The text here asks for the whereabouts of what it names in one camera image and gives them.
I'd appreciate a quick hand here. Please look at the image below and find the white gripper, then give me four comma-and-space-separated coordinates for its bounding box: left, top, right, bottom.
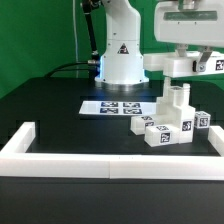
154, 0, 224, 72

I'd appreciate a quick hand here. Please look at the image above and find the white chair back frame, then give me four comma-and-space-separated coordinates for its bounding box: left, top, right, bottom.
143, 51, 224, 78

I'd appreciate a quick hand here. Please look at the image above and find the white chair seat part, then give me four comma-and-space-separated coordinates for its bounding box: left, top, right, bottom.
156, 77, 195, 144

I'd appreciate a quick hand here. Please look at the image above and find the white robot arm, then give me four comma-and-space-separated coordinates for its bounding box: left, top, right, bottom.
82, 0, 224, 87

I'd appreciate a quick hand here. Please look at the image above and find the white tagged cube right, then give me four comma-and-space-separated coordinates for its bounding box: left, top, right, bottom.
194, 111, 211, 129

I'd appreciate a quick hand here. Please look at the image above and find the white marker sheet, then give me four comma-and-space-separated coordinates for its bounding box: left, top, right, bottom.
79, 101, 156, 116

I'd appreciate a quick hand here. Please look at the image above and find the grey thin cable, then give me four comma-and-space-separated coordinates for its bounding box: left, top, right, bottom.
72, 0, 81, 79

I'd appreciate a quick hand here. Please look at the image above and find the black cable bundle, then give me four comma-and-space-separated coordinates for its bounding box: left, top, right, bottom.
43, 61, 101, 80

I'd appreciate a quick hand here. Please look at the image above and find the white U-shaped fence frame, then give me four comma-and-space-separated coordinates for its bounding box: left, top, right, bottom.
0, 122, 224, 181

